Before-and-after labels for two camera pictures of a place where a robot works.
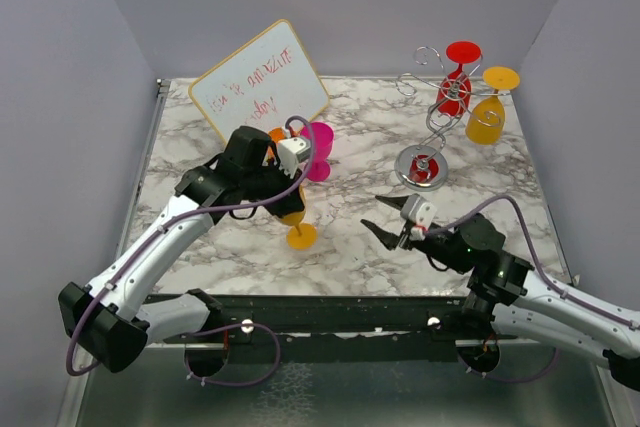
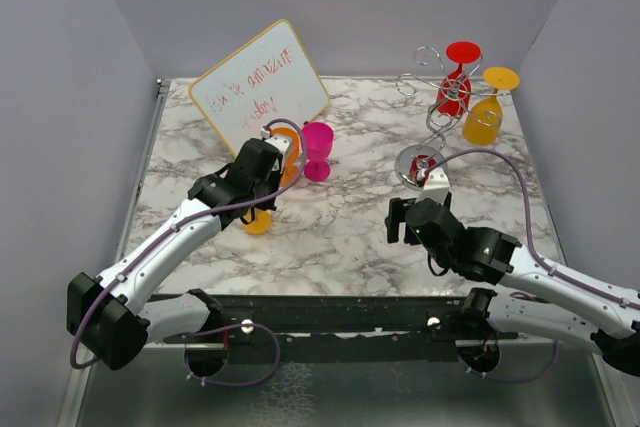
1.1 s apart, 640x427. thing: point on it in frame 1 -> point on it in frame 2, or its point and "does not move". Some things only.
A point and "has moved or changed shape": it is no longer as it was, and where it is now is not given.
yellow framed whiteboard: (262, 85) does not move
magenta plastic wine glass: (322, 141) does not move
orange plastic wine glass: (276, 134) has moved or changed shape
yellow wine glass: (486, 120) does not move
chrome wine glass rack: (423, 167) does not move
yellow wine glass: (300, 236) -> (261, 224)
